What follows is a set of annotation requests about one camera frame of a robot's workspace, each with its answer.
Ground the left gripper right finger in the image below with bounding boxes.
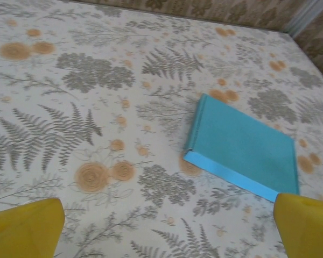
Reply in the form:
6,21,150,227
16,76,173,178
273,192,323,258

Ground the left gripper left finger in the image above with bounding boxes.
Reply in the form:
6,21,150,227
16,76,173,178
0,198,66,258

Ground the blue and white paper box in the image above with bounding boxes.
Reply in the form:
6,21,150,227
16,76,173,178
183,93,301,204

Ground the floral patterned table cover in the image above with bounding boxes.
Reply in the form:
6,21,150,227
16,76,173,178
0,0,323,258

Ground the aluminium upright frame post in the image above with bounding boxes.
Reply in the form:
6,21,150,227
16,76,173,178
285,0,323,37

